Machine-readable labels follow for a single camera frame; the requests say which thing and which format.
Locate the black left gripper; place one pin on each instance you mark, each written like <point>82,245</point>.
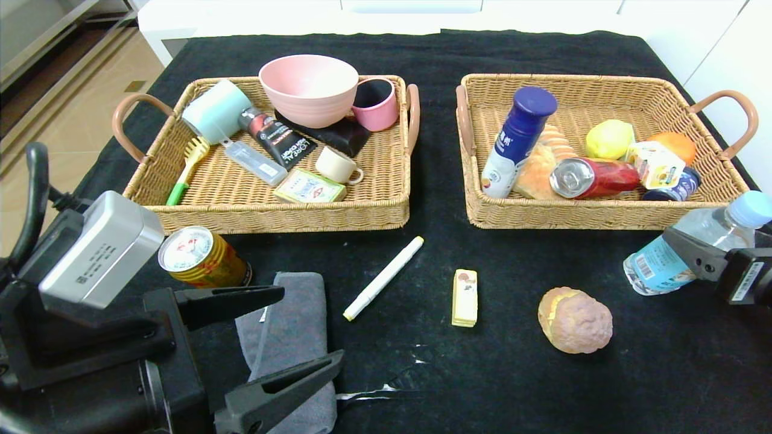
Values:
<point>183,355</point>

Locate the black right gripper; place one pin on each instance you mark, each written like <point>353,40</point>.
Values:
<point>745,276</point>

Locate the clear water bottle blue label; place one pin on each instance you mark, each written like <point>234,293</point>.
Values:
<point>654,265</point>

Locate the grey towel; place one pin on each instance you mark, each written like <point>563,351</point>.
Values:
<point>295,325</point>

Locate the brown round bun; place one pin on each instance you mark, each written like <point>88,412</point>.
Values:
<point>576,322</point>

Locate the small yellow eraser block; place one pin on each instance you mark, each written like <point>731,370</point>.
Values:
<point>464,298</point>

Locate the rectangular wicker basket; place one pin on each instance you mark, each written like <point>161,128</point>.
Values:
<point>241,197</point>
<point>603,215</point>

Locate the dark blue can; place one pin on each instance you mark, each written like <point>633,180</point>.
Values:
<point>678,188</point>

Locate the gold red drink can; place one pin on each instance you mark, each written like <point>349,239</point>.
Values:
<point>205,259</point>

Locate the small white yellow carton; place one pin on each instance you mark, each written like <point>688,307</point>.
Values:
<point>657,164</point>

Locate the orange fruit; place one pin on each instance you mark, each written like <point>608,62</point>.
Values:
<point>678,143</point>

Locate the yellow round fruit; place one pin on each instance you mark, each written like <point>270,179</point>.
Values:
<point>609,139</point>

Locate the white marker pen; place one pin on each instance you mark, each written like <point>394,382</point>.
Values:
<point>383,278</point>

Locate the green white card box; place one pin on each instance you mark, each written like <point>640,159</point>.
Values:
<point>309,187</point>

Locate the golden bread loaf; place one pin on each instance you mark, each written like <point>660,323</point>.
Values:
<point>537,173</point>

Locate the yellow green brush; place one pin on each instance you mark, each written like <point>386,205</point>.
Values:
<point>195,152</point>

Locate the small cream cup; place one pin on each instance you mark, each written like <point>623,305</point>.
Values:
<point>333,164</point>

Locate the black cosmetic tube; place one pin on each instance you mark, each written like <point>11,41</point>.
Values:
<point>279,143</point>

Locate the blue white milk bottle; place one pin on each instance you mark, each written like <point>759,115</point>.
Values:
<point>518,134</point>

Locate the black pouch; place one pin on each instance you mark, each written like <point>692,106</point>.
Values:
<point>344,137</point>

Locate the light blue cup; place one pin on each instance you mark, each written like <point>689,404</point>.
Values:
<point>216,110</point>

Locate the pink bowl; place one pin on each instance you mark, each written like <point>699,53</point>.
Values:
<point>307,88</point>

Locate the pink mug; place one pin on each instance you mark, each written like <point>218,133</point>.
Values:
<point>380,116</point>

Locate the white table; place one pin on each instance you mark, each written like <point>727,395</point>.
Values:
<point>241,25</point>

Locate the steel shelf unit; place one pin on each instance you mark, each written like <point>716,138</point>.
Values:
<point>36,36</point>

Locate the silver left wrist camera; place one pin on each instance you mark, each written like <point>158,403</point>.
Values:
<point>102,247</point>

